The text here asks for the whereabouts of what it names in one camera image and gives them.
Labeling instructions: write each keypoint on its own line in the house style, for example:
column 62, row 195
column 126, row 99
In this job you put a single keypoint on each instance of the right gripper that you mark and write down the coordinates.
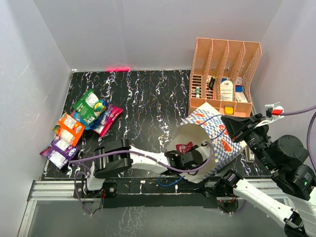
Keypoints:
column 244, row 125

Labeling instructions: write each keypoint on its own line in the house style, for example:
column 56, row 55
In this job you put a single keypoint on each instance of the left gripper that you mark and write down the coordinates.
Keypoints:
column 193, row 148

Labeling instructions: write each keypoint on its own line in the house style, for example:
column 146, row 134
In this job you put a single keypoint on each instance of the blue checkered paper bag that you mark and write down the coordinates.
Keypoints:
column 205, row 124

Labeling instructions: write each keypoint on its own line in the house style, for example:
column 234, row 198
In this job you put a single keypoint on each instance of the pink snack bag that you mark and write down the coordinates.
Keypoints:
column 103, row 129

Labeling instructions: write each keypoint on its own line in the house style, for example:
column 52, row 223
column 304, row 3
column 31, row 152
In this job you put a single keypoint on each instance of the magenta purple candy pack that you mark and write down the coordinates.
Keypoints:
column 106, row 114

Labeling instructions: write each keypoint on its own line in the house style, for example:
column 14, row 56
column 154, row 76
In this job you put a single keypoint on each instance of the green candy pack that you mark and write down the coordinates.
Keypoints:
column 89, row 107

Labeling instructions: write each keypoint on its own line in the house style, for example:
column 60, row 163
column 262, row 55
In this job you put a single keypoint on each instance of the blue snack bag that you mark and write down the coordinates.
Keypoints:
column 95, row 123

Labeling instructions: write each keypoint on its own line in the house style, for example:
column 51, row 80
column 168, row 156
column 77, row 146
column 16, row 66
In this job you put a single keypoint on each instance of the orange candy pack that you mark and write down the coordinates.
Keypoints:
column 69, row 129

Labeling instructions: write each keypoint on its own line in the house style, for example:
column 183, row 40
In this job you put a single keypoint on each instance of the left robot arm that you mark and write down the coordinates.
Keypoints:
column 120, row 155

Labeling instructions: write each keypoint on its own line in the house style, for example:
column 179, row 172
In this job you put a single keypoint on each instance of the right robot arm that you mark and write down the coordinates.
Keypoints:
column 285, row 158

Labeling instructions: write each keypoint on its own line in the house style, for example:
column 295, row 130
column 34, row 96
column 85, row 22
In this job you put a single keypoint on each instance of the red snack packet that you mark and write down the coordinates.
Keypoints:
column 184, row 148

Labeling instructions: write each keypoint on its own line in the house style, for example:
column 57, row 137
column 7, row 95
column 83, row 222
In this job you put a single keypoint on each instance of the white red paper box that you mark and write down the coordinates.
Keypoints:
column 240, row 97

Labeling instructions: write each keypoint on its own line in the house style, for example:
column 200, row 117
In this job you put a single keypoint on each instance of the blue stamp pad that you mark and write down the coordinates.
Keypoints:
column 239, row 88

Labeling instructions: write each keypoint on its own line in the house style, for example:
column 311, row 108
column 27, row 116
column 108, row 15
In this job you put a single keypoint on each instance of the white tube with label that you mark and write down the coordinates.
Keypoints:
column 226, row 90

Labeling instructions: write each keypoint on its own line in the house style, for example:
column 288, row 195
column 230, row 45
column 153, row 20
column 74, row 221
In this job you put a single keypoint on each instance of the red white staples box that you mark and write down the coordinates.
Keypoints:
column 239, row 81

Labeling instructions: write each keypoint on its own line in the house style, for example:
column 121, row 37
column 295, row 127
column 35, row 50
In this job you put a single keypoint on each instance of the black yellow highlighter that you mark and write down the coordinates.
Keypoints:
column 211, row 83

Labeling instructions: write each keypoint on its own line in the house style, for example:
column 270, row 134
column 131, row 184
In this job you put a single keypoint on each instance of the glue stick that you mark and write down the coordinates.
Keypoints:
column 197, row 92

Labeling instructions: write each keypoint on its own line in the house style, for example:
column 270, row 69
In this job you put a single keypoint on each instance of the orange desk organizer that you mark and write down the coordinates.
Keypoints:
column 221, row 58

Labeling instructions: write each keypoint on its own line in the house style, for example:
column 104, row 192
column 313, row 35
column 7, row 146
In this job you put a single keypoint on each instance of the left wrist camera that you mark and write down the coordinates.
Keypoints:
column 206, row 150

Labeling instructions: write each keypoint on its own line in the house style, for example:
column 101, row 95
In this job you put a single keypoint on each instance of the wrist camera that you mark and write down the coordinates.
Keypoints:
column 206, row 150
column 273, row 113

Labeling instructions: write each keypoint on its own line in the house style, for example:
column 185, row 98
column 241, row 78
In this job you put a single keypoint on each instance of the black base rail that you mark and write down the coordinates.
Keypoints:
column 128, row 192

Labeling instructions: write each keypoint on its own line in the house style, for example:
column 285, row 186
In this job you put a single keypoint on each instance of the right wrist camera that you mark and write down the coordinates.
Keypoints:
column 273, row 113

